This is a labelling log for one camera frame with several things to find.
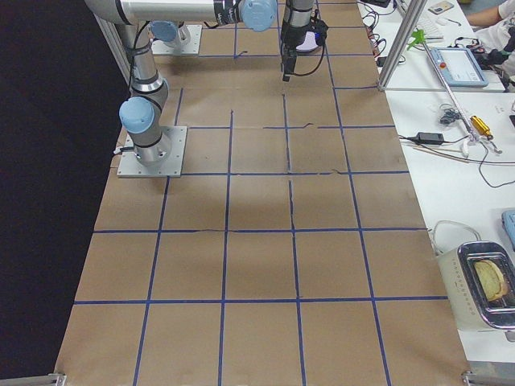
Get tangled earphones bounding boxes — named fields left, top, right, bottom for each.
left=439, top=103, right=462, bottom=126

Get white plate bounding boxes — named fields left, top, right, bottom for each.
left=296, top=31, right=319, bottom=55

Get white toaster cable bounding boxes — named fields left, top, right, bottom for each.
left=428, top=219, right=482, bottom=256

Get wooden chopstick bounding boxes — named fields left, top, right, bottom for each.
left=413, top=146, right=472, bottom=163

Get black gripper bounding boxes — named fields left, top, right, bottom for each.
left=281, top=23, right=307, bottom=82

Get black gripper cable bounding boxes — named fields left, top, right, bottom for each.
left=292, top=43, right=327, bottom=77

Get blue teach pendant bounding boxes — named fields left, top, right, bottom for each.
left=429, top=47, right=488, bottom=88

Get black power adapter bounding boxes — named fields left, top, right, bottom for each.
left=414, top=132, right=445, bottom=146

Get white keyboard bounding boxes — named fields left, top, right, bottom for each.
left=416, top=15, right=443, bottom=41

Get brown paper table cover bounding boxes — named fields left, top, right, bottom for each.
left=56, top=1, right=467, bottom=385

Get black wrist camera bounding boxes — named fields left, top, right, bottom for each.
left=311, top=18, right=328, bottom=47

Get long white measuring stick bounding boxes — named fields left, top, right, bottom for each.
left=422, top=40, right=480, bottom=142

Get toasted bread slice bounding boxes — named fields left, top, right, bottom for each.
left=474, top=260, right=509, bottom=302

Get blue box corner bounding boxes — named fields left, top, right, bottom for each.
left=501, top=209, right=515, bottom=248

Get aluminium frame post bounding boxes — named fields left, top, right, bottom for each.
left=377, top=0, right=426, bottom=91

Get person in white shirt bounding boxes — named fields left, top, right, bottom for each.
left=466, top=0, right=514, bottom=77

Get green plastic clip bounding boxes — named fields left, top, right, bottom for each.
left=406, top=29, right=426, bottom=51

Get cream toaster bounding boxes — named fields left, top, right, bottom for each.
left=436, top=240, right=514, bottom=343

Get yellow cylindrical tool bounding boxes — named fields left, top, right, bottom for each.
left=470, top=116, right=493, bottom=140

